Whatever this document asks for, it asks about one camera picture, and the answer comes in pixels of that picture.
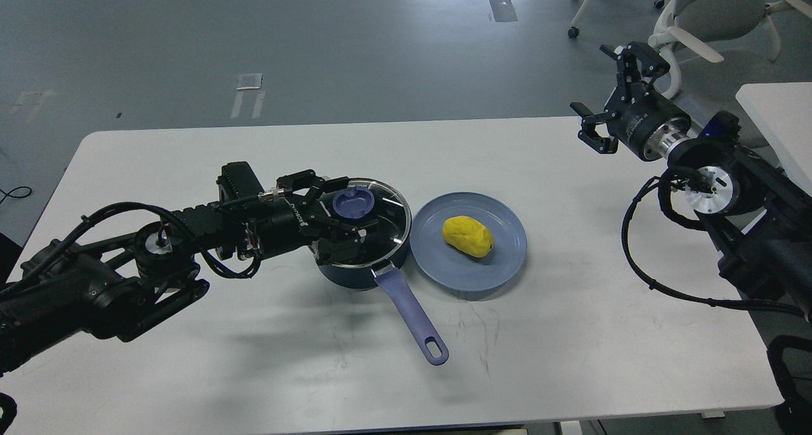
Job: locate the grey white office chair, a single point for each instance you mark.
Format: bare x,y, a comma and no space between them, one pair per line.
717,46

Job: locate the blue plate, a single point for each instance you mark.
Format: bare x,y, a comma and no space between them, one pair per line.
449,267

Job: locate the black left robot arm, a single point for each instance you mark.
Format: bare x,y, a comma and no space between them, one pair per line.
129,266

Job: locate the glass lid blue knob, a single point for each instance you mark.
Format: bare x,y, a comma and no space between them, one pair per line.
364,199

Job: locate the white side table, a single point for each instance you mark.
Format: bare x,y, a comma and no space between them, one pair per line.
782,112

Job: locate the yellow potato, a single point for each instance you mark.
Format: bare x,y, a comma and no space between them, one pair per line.
468,236

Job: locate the dark blue saucepan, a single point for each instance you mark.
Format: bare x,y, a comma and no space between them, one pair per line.
392,281

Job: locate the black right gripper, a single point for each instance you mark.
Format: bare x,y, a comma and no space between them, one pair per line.
639,116

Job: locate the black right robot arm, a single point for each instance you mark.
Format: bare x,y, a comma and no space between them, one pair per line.
756,217

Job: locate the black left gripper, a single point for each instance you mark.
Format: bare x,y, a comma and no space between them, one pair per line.
276,227

